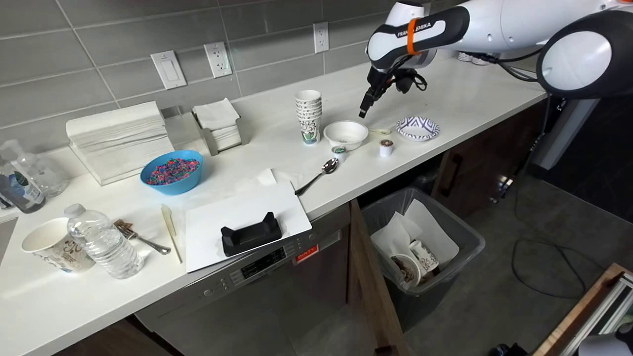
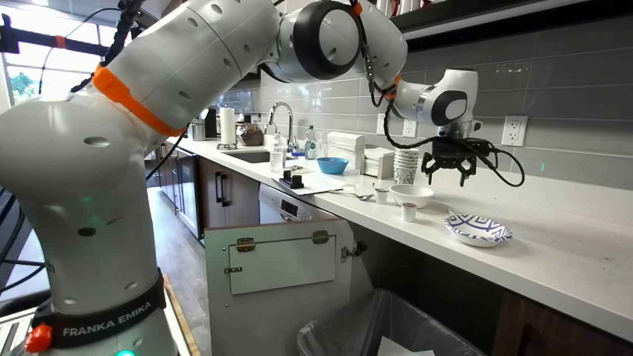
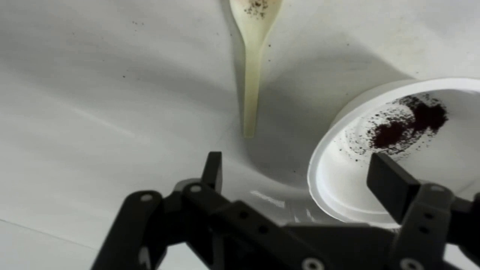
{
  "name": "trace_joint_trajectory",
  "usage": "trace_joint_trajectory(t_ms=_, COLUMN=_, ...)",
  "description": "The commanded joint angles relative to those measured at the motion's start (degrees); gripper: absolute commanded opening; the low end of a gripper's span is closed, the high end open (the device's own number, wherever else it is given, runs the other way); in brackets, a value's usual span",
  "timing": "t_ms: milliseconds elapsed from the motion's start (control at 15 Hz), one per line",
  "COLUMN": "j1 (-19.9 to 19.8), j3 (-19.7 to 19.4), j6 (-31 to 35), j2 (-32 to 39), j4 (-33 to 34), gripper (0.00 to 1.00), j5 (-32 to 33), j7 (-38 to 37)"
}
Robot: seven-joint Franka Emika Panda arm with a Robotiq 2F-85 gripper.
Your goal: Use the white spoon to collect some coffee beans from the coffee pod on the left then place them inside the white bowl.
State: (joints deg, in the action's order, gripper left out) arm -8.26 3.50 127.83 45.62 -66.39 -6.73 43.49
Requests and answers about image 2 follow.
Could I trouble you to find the dark coffee machine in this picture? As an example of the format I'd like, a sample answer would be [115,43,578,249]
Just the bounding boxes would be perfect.
[190,106,222,142]

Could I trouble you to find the clear bottle blue label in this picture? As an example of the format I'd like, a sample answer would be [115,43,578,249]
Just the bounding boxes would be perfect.
[303,124,320,162]

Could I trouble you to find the dark base cabinet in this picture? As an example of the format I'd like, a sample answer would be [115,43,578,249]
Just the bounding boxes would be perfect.
[196,154,263,229]

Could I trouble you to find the black mounting bar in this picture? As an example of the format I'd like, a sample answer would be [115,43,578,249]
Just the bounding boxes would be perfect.
[0,12,101,59]

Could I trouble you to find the chrome gooseneck faucet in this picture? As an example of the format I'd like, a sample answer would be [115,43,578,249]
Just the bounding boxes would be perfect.
[265,99,297,150]

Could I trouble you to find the clear plastic water bottle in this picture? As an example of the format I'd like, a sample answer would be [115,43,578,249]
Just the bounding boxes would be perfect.
[269,132,289,176]

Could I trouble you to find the white bowl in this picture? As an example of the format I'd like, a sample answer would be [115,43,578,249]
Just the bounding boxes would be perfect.
[390,182,437,209]

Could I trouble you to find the open cabinet door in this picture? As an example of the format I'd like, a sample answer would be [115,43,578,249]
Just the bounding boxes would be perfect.
[202,217,374,356]

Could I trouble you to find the blue bowl with candies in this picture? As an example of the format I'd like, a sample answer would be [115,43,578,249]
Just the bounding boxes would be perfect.
[314,154,352,178]

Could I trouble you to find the gray trash bin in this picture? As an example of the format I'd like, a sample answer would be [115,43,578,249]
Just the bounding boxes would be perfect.
[295,286,489,356]

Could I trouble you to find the black plastic holder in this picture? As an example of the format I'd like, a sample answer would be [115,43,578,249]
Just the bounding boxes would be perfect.
[279,168,307,190]

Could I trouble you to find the small white napkin box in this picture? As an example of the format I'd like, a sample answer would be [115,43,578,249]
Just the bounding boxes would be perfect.
[362,146,398,182]

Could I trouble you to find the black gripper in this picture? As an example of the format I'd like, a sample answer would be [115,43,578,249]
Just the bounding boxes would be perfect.
[419,134,483,188]

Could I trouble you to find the white paper sheets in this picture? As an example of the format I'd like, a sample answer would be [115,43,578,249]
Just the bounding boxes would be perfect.
[376,334,439,356]

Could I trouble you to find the white board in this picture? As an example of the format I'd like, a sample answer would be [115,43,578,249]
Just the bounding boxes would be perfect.
[271,174,346,197]

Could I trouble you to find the glass coffee pot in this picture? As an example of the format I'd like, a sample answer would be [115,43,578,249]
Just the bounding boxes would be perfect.
[237,110,267,150]

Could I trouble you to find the stack of printed paper cups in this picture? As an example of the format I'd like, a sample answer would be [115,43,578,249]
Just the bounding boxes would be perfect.
[394,146,421,188]

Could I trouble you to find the paper towel roll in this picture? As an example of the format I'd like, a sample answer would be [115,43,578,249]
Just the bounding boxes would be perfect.
[218,105,239,152]

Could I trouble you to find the wooden base cabinet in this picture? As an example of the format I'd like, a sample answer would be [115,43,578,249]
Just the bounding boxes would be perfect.
[491,288,633,356]

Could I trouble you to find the long dark wall shelf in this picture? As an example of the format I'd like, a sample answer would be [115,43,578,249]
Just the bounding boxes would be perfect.
[394,0,633,55]

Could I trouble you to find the blue patterned paper plate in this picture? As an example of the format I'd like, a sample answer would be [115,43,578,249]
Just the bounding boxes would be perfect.
[443,211,514,249]

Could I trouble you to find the steel dishwasher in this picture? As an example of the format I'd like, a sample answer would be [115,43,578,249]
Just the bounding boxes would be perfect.
[257,182,338,227]

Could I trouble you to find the steel sink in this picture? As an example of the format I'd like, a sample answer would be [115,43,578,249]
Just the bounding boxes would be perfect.
[222,146,273,166]

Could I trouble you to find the black cabinet handle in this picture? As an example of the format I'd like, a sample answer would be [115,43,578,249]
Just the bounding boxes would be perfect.
[212,170,235,209]

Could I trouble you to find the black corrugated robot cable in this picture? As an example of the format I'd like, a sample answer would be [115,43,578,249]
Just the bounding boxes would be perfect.
[356,4,528,190]

